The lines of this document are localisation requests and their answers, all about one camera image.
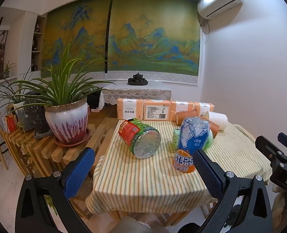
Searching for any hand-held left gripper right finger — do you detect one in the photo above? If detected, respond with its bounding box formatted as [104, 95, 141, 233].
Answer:
[193, 149, 272, 233]

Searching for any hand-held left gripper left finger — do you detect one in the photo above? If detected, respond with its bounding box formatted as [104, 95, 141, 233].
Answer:
[15, 147, 96, 233]

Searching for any white paper cup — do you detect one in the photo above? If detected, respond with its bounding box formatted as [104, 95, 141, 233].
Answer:
[205, 111, 229, 131]

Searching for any cream cloth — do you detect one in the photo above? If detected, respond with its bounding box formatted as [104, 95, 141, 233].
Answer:
[271, 184, 287, 232]

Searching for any wooden slatted bench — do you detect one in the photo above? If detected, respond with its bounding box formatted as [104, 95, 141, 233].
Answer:
[3, 116, 121, 177]

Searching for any brown plant saucer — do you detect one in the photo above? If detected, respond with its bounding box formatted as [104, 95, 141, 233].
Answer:
[55, 128, 92, 147]

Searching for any blue and orange drink bottle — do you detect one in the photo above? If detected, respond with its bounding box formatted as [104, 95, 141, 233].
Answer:
[173, 116, 210, 174]

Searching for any spider plant in white pot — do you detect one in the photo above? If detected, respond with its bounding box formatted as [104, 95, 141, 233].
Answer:
[0, 42, 116, 145]

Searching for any striped tablecloth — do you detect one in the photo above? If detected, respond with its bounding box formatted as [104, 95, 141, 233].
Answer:
[85, 119, 272, 215]

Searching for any orange tissue pack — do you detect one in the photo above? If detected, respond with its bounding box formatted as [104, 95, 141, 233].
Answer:
[116, 98, 144, 121]
[170, 100, 195, 121]
[194, 102, 215, 119]
[143, 99, 172, 121]

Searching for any dark speckled plant pot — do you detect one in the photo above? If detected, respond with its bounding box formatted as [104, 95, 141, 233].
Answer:
[24, 94, 52, 134]

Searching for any green plastic bottle red label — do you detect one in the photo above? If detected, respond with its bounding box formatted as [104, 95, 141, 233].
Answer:
[118, 118, 161, 159]

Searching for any red packet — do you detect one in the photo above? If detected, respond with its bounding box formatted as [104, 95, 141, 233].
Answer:
[6, 115, 18, 133]

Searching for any thin-leaf plant in small pot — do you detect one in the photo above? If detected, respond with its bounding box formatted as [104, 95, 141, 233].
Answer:
[0, 76, 39, 124]

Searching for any white lace table cover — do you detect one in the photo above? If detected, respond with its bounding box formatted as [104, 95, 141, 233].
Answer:
[101, 81, 172, 106]

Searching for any dark tea tray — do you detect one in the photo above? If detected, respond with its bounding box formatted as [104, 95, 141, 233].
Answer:
[127, 77, 149, 86]

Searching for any white round pipe cover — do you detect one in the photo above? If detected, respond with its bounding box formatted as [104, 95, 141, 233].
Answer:
[201, 21, 211, 35]

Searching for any landscape mural blind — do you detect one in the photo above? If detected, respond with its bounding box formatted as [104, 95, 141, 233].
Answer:
[40, 0, 113, 81]
[106, 0, 202, 86]

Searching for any white air conditioner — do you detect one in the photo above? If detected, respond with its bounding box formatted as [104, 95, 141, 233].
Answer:
[197, 0, 243, 20]

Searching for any white wall shelf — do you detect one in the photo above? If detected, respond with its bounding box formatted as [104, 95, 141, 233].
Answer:
[30, 15, 47, 73]

